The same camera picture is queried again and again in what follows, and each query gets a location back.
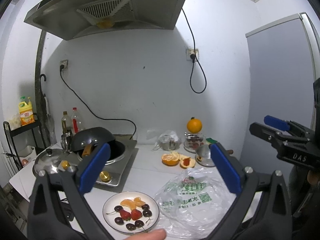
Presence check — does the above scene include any red strawberry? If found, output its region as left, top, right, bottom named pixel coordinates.
left=131, top=209, right=143, bottom=221
left=119, top=209, right=131, bottom=221

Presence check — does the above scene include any large peeled tangerine half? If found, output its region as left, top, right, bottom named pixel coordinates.
left=120, top=199, right=137, bottom=210

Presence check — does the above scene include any small peeled tangerine piece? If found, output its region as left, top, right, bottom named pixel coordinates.
left=133, top=197, right=146, bottom=207

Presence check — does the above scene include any dark cherry with stem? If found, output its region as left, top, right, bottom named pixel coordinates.
left=106, top=205, right=123, bottom=215

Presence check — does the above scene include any fingertip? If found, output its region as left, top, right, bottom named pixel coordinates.
left=125, top=229, right=167, bottom=240

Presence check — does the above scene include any steel induction cooker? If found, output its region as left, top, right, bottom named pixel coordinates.
left=57, top=138, right=137, bottom=187

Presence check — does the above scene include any small steel saucepan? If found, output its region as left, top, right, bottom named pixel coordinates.
left=195, top=144, right=234, bottom=168

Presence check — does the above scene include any steel pot lid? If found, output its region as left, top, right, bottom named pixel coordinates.
left=33, top=148, right=67, bottom=176

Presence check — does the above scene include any orange peel piece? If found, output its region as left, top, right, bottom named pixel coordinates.
left=179, top=154, right=196, bottom=169

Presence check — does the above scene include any glass jar with dates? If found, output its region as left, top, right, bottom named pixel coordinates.
left=183, top=132, right=205, bottom=153

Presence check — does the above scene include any clear printed plastic bag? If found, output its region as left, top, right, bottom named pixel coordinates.
left=154, top=167, right=236, bottom=239

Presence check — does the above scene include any white round plate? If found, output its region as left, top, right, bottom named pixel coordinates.
left=103, top=191, right=159, bottom=235

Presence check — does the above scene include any whole orange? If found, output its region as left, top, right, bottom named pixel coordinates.
left=187, top=116, right=202, bottom=134

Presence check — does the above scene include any oil bottle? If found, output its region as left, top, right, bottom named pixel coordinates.
left=61, top=111, right=72, bottom=136

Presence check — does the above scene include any red cap sauce bottle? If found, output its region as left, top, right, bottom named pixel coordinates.
left=71, top=107, right=85, bottom=134

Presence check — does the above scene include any peeled orange with rind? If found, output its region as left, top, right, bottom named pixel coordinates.
left=161, top=151, right=180, bottom=166

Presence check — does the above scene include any crumpled clear bag with cups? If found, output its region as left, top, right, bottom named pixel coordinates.
left=146, top=129, right=182, bottom=151

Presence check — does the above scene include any yellow detergent bottle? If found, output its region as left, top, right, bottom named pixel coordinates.
left=18, top=96, right=35, bottom=126

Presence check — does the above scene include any range hood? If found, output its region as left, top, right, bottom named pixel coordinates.
left=24, top=0, right=185, bottom=41

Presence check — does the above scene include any black wok with wooden handle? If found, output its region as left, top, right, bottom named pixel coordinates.
left=70, top=127, right=116, bottom=152

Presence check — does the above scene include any black wire rack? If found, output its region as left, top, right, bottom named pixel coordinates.
left=3, top=114, right=48, bottom=171

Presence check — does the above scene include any black hanging cable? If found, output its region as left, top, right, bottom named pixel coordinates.
left=181, top=8, right=208, bottom=94

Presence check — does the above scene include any black power cable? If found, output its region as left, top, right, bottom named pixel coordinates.
left=59, top=64, right=137, bottom=140

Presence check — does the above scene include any white wall socket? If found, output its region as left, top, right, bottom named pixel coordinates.
left=185, top=48, right=199, bottom=61
left=60, top=60, right=68, bottom=71

